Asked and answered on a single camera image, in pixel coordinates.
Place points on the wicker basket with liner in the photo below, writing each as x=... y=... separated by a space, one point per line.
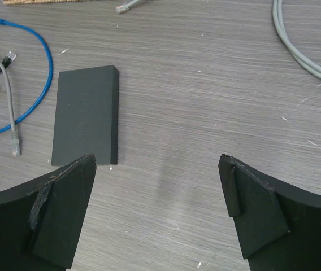
x=25 y=2

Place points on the black network switch box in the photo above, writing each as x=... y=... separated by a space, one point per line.
x=86 y=115

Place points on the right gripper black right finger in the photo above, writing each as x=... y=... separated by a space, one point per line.
x=278 y=225

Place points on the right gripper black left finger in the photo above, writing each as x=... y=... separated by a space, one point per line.
x=41 y=219

